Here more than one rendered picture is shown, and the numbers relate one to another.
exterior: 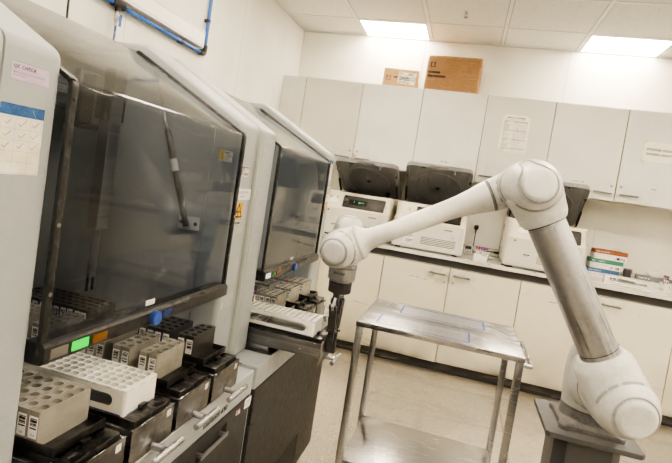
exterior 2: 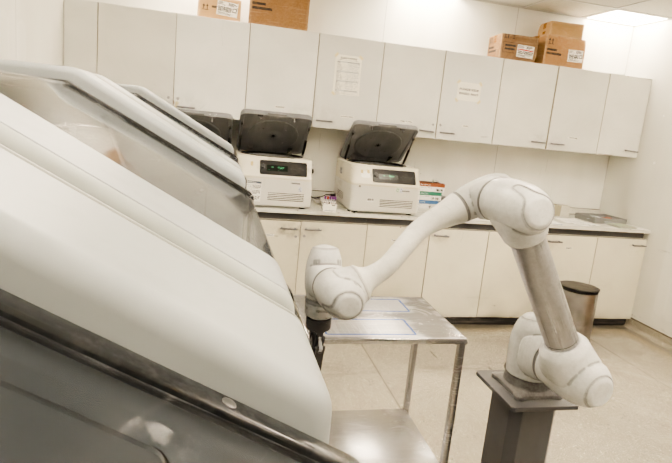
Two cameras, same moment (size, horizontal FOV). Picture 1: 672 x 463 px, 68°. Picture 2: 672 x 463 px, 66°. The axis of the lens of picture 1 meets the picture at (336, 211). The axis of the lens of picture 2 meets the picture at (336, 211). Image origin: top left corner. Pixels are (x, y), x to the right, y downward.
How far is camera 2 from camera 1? 0.73 m
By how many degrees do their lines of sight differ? 29
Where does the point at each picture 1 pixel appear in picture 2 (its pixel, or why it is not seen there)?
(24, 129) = not seen: hidden behind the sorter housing
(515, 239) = (360, 185)
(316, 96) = (115, 28)
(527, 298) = (373, 240)
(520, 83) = (343, 17)
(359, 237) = (366, 281)
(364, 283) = not seen: hidden behind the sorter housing
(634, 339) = (458, 260)
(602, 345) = (571, 337)
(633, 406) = (600, 384)
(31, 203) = not seen: outside the picture
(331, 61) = not seen: outside the picture
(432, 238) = (279, 193)
